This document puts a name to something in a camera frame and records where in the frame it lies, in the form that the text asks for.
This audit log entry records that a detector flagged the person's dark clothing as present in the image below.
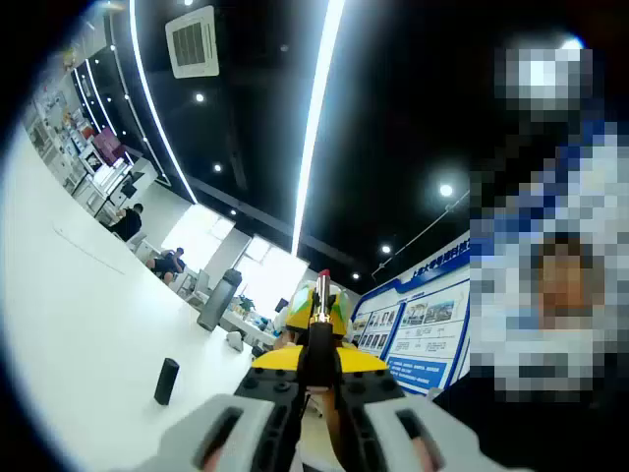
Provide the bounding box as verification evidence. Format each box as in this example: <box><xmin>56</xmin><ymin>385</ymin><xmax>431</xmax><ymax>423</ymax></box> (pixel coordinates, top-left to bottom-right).
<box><xmin>431</xmin><ymin>373</ymin><xmax>629</xmax><ymax>472</ymax></box>

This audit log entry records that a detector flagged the straight ceiling light strip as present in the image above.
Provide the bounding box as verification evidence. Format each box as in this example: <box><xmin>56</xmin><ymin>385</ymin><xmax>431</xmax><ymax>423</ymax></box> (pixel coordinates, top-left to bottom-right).
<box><xmin>291</xmin><ymin>0</ymin><xmax>347</xmax><ymax>257</ymax></box>

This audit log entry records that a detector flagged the ceiling air conditioner unit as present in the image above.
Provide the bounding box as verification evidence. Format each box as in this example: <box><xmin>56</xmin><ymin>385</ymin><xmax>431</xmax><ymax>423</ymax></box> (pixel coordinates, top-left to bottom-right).
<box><xmin>164</xmin><ymin>5</ymin><xmax>221</xmax><ymax>81</ymax></box>

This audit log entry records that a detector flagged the blue wall notice board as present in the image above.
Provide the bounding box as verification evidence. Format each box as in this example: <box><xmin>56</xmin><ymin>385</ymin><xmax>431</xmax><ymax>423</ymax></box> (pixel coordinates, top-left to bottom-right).
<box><xmin>351</xmin><ymin>240</ymin><xmax>472</xmax><ymax>398</ymax></box>

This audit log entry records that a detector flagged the gold and black lipstick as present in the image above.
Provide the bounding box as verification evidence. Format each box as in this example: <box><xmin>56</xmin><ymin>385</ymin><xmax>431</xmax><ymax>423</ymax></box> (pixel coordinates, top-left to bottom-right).
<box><xmin>299</xmin><ymin>268</ymin><xmax>344</xmax><ymax>394</ymax></box>

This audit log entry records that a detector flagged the curved ceiling light strip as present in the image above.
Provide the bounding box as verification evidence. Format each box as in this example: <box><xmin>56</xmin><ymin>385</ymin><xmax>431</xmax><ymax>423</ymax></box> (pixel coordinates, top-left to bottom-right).
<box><xmin>128</xmin><ymin>0</ymin><xmax>199</xmax><ymax>204</ymax></box>

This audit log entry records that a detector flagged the person's left hand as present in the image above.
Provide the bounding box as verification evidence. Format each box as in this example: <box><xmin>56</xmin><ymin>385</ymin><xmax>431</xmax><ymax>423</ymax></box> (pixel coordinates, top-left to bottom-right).
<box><xmin>320</xmin><ymin>389</ymin><xmax>352</xmax><ymax>462</ymax></box>

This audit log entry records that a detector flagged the purple wall poster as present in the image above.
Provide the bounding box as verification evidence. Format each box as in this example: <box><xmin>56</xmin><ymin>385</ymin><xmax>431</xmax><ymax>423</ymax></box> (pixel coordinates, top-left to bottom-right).
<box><xmin>91</xmin><ymin>127</ymin><xmax>125</xmax><ymax>168</ymax></box>

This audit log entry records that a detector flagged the grey water bottle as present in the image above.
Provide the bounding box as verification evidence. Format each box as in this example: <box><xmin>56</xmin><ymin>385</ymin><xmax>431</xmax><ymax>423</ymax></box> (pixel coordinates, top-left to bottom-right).
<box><xmin>196</xmin><ymin>267</ymin><xmax>244</xmax><ymax>332</ymax></box>

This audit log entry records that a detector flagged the black lipstick cap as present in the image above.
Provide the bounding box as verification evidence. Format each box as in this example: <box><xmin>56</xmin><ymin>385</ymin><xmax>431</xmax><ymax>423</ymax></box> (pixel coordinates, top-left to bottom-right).
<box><xmin>152</xmin><ymin>357</ymin><xmax>180</xmax><ymax>407</ymax></box>

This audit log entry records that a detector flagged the white chair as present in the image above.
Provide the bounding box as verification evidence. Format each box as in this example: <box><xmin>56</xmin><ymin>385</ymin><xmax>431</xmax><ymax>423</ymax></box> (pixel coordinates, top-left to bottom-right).
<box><xmin>125</xmin><ymin>230</ymin><xmax>149</xmax><ymax>256</ymax></box>

